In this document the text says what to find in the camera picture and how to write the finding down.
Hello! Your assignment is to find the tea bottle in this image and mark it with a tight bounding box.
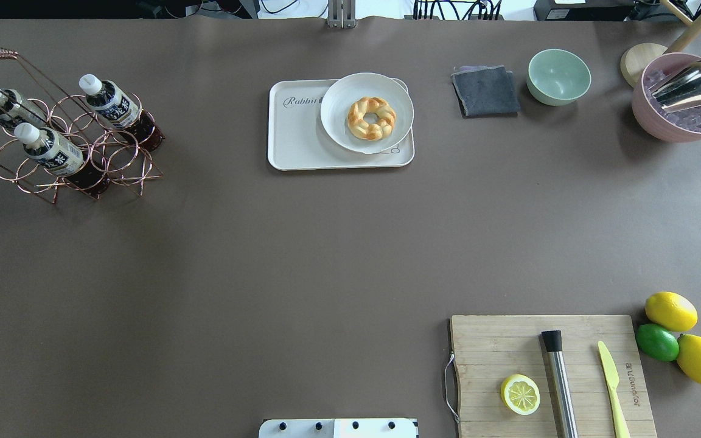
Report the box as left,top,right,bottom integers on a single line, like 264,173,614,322
78,73,164,152
14,123,111,197
0,88,49,136

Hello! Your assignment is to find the white rectangular tray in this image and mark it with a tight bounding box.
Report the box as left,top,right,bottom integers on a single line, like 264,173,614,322
267,78,415,171

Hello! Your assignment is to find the white round plate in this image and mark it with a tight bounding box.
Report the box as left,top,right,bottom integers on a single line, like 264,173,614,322
320,72,414,155

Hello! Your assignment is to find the grey folded cloth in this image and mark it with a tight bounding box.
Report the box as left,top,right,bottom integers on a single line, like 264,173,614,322
451,66,521,117

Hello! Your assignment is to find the bamboo cutting board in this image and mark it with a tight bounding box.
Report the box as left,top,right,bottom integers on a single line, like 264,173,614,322
450,315,657,437

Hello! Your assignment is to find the half lemon slice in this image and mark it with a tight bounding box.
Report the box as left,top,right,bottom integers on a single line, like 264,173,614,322
499,374,540,415

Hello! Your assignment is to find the mint green bowl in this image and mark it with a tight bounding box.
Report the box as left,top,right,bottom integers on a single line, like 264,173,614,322
526,48,591,107

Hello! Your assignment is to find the steel muddler black tip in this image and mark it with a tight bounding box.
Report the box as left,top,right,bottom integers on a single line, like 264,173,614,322
542,330,579,437

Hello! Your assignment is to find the yellow plastic knife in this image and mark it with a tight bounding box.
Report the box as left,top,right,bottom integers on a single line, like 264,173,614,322
596,341,631,438

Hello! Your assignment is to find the green lime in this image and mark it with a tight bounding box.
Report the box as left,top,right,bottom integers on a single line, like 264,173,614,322
635,322,680,361

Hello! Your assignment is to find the yellow lemon far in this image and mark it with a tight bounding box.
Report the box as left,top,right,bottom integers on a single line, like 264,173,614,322
644,291,699,332

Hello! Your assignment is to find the pink ice bowl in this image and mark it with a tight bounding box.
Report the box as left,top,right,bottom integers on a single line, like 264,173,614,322
632,52,701,142

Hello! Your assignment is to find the metal ice scoop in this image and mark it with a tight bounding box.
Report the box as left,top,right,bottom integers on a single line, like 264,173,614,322
652,60,701,112

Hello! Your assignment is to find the braided ring bread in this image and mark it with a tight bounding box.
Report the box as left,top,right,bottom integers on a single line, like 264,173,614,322
347,97,397,141

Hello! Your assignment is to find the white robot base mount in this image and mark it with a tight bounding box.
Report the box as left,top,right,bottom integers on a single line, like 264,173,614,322
258,417,419,437

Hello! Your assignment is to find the copper wire bottle rack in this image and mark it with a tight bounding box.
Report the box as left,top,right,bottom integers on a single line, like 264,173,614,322
0,47,166,203

